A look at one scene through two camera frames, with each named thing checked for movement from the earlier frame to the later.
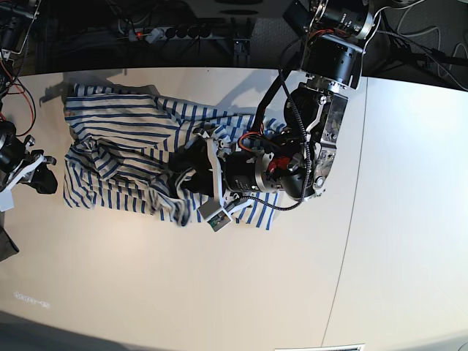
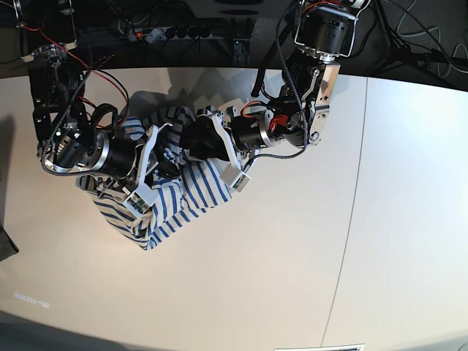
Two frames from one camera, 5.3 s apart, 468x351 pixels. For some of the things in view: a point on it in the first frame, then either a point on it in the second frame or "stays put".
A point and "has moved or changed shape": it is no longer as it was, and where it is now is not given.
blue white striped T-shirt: [118, 143] has moved or changed shape
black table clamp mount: [241, 55] stays put
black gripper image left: [14, 154] to [118, 157]
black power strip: [195, 31] stays put
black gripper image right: [254, 171] to [250, 133]
